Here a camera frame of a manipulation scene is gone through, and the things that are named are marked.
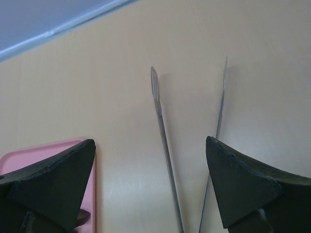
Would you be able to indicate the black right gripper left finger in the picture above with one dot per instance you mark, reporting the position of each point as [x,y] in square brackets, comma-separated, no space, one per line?
[56,184]

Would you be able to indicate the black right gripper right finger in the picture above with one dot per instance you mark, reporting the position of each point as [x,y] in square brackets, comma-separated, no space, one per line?
[254,197]

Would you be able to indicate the metal serving tongs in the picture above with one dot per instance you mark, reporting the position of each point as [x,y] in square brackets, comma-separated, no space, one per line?
[158,109]

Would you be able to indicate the pink plastic tray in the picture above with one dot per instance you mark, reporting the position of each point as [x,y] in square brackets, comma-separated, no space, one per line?
[87,184]

